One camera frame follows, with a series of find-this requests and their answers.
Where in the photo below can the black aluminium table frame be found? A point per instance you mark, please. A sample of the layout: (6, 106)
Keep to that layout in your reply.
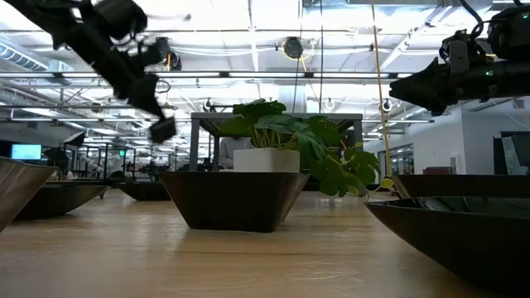
(379, 187)

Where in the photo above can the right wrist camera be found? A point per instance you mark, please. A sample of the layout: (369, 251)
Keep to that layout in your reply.
(457, 54)

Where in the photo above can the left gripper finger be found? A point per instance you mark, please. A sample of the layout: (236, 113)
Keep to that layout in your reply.
(162, 130)
(145, 97)

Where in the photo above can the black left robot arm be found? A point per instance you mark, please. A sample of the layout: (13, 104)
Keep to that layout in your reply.
(49, 20)

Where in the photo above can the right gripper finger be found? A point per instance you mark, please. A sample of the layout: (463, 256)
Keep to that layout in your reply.
(422, 80)
(430, 97)

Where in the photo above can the green plant in white pot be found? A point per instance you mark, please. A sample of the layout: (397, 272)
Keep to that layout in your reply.
(267, 160)

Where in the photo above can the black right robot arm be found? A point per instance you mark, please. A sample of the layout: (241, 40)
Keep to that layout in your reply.
(511, 31)

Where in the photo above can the small square black plate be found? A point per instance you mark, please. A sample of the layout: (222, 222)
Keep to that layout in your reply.
(143, 191)

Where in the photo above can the grey ceiling air duct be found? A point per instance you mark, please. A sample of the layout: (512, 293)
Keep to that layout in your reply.
(20, 58)

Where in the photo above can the person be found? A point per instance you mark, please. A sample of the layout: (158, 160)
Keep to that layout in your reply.
(229, 151)

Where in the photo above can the wavy square black plate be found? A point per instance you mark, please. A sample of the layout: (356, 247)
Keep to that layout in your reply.
(232, 203)
(463, 185)
(16, 186)

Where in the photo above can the black studio lamp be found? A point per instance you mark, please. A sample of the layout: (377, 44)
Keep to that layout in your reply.
(74, 138)
(56, 155)

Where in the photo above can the dark wall board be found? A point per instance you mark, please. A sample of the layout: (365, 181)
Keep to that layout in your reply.
(513, 153)

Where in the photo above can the blue lit monitor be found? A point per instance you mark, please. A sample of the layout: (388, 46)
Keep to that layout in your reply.
(26, 152)

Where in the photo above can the leaf-shaped black plate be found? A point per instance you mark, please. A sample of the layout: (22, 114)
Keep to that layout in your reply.
(58, 200)
(455, 244)

